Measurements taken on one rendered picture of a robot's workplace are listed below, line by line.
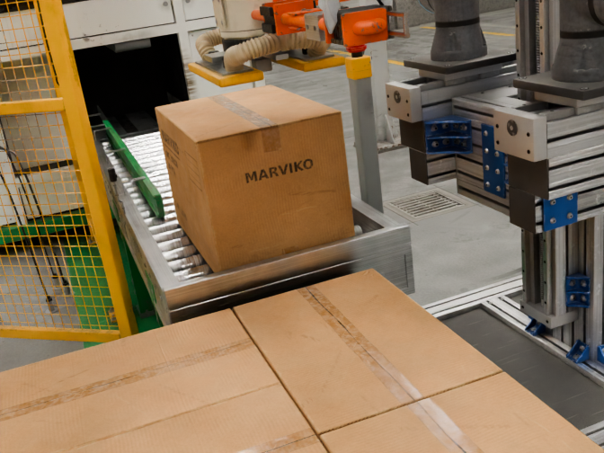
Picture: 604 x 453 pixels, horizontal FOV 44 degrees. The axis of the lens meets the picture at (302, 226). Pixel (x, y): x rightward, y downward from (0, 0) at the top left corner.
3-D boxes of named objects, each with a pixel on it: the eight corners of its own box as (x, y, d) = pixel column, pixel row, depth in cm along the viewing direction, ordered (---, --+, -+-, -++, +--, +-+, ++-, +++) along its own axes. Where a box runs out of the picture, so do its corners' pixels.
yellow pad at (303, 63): (260, 58, 193) (257, 39, 191) (296, 52, 195) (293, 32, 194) (304, 73, 162) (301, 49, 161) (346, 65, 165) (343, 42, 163)
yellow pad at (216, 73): (188, 71, 188) (185, 51, 186) (226, 64, 190) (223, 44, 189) (220, 88, 157) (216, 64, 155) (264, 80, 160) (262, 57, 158)
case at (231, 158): (177, 222, 253) (154, 107, 239) (287, 195, 265) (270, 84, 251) (222, 285, 200) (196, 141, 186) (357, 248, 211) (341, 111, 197)
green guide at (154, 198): (92, 138, 398) (87, 122, 395) (111, 134, 401) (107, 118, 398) (136, 224, 255) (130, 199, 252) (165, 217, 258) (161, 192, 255)
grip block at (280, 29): (262, 33, 153) (257, 4, 151) (306, 26, 155) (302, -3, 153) (273, 36, 145) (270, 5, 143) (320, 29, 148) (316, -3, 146)
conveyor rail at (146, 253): (92, 166, 402) (84, 132, 396) (102, 164, 404) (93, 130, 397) (176, 356, 196) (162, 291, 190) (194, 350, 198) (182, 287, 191)
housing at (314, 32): (305, 39, 133) (301, 13, 132) (339, 33, 135) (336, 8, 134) (318, 42, 127) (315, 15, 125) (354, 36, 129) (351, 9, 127)
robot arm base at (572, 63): (591, 65, 166) (592, 20, 162) (644, 72, 153) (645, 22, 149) (536, 77, 161) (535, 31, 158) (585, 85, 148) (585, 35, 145)
